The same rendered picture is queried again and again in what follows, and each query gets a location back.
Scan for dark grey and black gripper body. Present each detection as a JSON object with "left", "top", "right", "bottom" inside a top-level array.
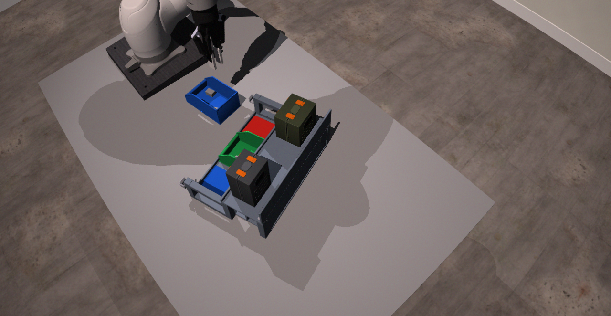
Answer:
[{"left": 191, "top": 4, "right": 219, "bottom": 35}]

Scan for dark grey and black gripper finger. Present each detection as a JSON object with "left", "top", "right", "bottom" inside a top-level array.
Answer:
[
  {"left": 211, "top": 13, "right": 226, "bottom": 64},
  {"left": 190, "top": 25, "right": 217, "bottom": 70}
]

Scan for green bin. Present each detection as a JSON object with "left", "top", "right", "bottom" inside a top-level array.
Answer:
[{"left": 219, "top": 131, "right": 264, "bottom": 167}]

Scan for blue bin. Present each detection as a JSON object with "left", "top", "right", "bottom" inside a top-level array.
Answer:
[{"left": 185, "top": 76, "right": 240, "bottom": 124}]

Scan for olive green tool case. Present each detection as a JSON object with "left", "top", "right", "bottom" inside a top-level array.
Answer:
[{"left": 274, "top": 94, "right": 316, "bottom": 147}]

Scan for black case with orange latches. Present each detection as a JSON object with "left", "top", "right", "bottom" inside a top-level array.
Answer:
[{"left": 226, "top": 149, "right": 271, "bottom": 207}]

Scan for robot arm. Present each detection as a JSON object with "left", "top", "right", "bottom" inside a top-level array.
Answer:
[{"left": 119, "top": 0, "right": 218, "bottom": 77}]

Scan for black metal shelf rack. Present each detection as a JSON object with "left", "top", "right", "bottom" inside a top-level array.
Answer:
[{"left": 179, "top": 94, "right": 332, "bottom": 239}]

